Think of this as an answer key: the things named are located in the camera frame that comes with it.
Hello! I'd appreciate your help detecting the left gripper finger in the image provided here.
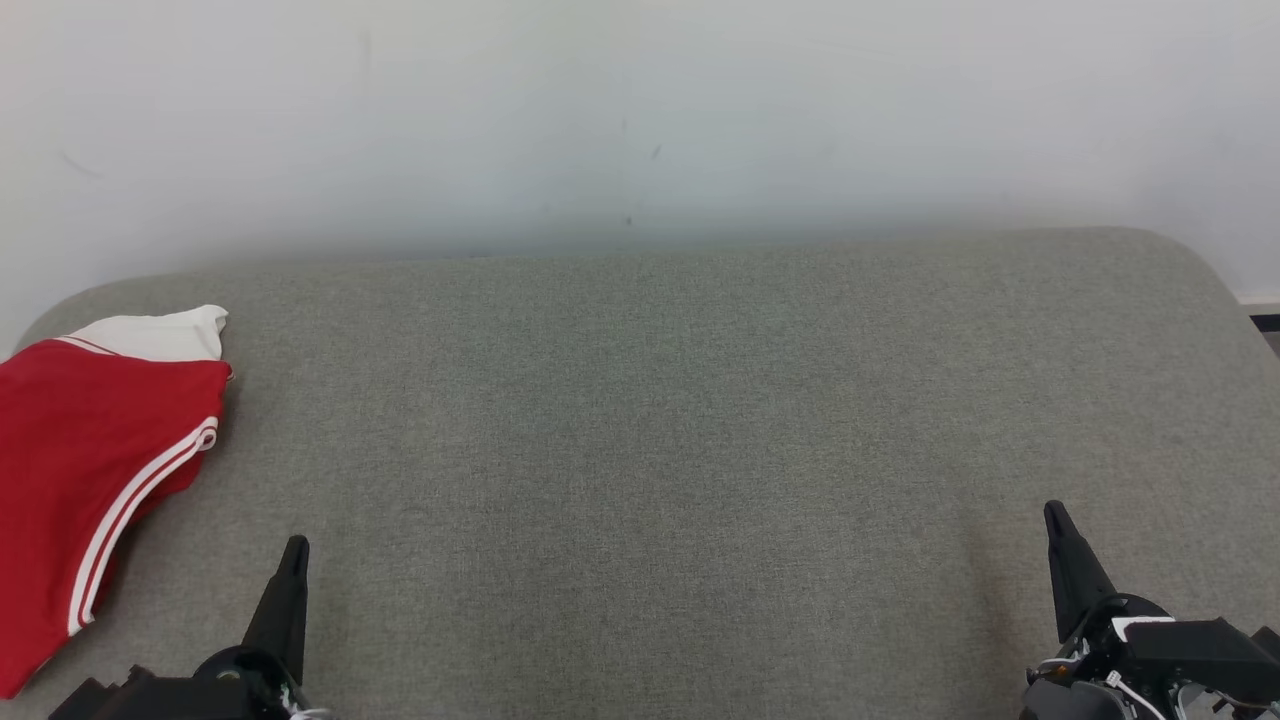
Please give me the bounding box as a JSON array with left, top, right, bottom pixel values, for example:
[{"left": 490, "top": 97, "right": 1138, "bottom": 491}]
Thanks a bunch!
[{"left": 242, "top": 535, "right": 311, "bottom": 686}]

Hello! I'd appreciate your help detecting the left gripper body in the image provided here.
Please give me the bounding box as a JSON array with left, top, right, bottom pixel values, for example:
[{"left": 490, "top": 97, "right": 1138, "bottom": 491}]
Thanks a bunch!
[{"left": 190, "top": 645, "right": 313, "bottom": 720}]

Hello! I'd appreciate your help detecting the red basketball jersey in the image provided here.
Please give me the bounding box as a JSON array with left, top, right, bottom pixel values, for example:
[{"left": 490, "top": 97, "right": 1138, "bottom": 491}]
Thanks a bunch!
[{"left": 0, "top": 338, "right": 233, "bottom": 701}]

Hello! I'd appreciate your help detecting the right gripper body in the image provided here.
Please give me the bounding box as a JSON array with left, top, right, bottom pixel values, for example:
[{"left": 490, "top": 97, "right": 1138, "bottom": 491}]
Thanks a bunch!
[{"left": 1020, "top": 595, "right": 1193, "bottom": 720}]

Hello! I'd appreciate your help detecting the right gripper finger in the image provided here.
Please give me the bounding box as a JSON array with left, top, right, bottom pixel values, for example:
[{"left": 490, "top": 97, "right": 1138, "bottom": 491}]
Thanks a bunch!
[{"left": 1043, "top": 500, "right": 1117, "bottom": 643}]

